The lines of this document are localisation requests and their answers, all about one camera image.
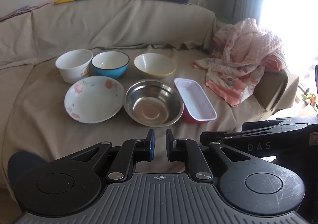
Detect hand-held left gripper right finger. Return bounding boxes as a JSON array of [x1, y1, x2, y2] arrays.
[[165, 129, 265, 182]]

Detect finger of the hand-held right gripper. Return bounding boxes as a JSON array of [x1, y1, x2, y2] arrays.
[[242, 117, 318, 135], [200, 131, 249, 151]]

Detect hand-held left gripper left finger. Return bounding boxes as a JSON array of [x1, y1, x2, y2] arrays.
[[53, 129, 155, 182]]

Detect red and white plastic tray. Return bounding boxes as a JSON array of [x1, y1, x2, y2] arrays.
[[174, 77, 217, 124]]

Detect stainless steel bowl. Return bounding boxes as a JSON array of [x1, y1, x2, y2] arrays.
[[125, 79, 184, 127]]

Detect white floral plate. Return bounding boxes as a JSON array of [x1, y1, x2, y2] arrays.
[[64, 75, 125, 123]]

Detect pale yellow bowl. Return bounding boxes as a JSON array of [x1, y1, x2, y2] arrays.
[[134, 53, 177, 79]]

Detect blue bowl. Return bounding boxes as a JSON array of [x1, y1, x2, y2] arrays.
[[91, 51, 130, 80]]

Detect white paper bowl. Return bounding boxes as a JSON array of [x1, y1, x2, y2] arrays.
[[55, 49, 93, 84]]

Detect potted flowers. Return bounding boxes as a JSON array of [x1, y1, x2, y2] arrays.
[[301, 92, 318, 109]]

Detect pink floral blanket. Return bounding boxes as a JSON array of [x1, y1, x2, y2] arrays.
[[191, 18, 289, 107]]

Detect green object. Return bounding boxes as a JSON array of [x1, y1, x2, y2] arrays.
[[218, 12, 233, 22]]

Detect beige covered sofa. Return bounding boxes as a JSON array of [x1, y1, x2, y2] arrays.
[[0, 0, 301, 190]]

